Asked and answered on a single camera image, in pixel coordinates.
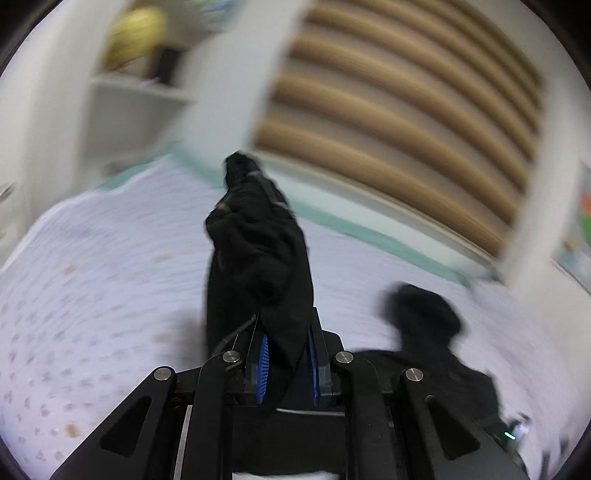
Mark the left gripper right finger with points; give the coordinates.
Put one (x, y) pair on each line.
(408, 414)

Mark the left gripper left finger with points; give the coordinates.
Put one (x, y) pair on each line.
(183, 425)

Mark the black garment with grey piping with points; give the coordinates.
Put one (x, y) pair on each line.
(260, 270)

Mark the floral lilac bed quilt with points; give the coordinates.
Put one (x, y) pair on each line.
(109, 285)

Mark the mint green mattress cover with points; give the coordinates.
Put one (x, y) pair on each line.
(374, 220)

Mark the white bookshelf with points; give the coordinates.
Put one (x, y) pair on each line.
(128, 113)

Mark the brown striped window blind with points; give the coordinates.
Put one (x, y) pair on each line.
(426, 103)

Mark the small black framed board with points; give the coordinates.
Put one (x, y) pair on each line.
(166, 65)

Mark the yellow globe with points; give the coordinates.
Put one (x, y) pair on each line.
(134, 34)

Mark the colourful wall map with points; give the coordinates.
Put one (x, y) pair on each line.
(573, 254)

